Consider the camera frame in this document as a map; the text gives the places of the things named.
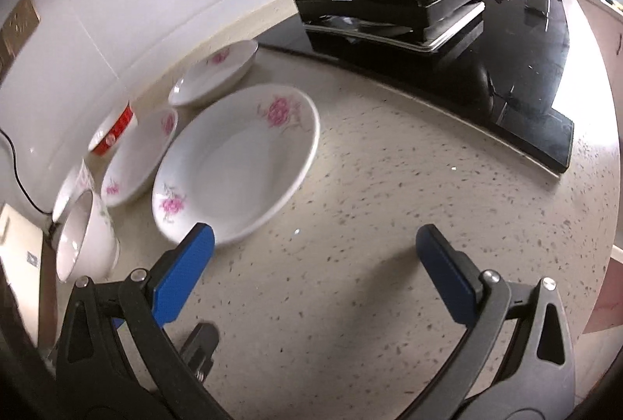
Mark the black power cable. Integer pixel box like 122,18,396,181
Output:
0,127,59,236

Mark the medium white floral plate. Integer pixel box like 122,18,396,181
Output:
100,108,178,208

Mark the red banded white bowl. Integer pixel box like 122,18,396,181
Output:
89,101,138,157

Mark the black glass gas stove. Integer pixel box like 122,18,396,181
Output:
259,0,574,174

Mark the white box appliance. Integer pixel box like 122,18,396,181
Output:
0,204,43,346

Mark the large white floral plate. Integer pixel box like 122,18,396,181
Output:
151,83,321,247

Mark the white bowl front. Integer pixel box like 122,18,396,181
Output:
56,189,120,284

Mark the gold wall socket panel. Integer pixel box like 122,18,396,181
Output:
1,0,40,78

